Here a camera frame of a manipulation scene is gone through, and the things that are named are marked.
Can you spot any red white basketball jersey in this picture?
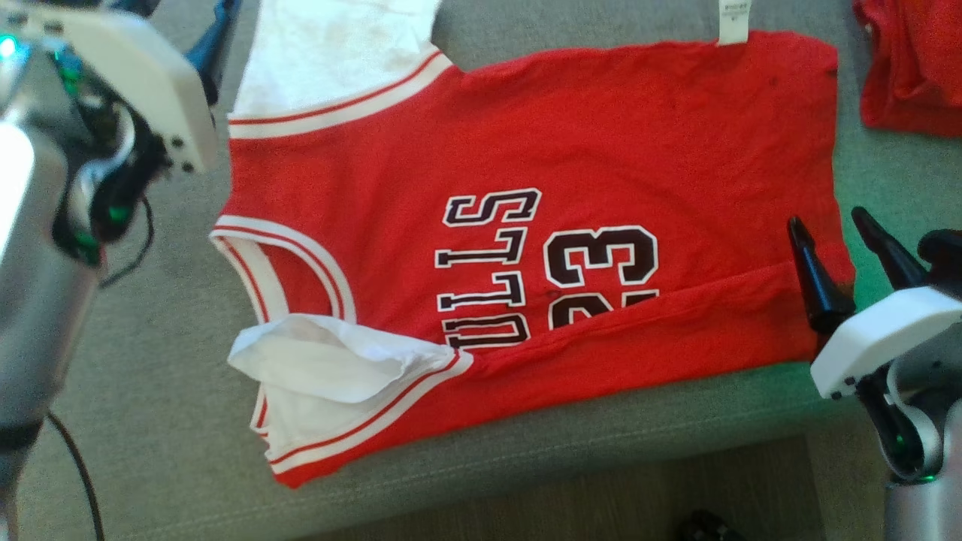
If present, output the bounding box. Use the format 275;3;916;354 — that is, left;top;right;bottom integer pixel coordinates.
209;0;858;489

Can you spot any black ridged wheel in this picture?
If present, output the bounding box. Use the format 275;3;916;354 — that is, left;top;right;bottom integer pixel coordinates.
676;509;745;541

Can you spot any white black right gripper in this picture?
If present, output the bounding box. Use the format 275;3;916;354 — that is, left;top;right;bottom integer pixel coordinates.
786;207;962;400

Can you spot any folded plain red garment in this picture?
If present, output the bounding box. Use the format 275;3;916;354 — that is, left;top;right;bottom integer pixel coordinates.
853;0;962;138

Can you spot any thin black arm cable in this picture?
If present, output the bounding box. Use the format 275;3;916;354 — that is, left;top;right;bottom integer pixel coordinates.
99;194;156;291

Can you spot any teal plug camera cable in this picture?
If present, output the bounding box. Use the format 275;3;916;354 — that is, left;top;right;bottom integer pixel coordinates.
44;408;106;541

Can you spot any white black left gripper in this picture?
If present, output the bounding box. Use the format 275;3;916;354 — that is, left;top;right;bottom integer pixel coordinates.
15;0;243;198

